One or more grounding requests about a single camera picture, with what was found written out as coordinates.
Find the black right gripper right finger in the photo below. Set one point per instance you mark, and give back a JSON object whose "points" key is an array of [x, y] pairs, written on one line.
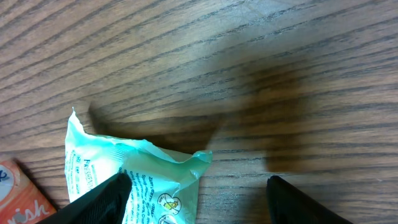
{"points": [[288, 205]]}

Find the small orange box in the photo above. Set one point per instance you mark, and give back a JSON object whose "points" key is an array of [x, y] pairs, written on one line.
{"points": [[21, 201]]}

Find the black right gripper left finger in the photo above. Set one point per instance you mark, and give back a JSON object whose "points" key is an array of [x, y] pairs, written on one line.
{"points": [[105, 204]]}

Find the teal snack packet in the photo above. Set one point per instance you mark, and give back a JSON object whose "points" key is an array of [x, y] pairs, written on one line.
{"points": [[164, 182]]}

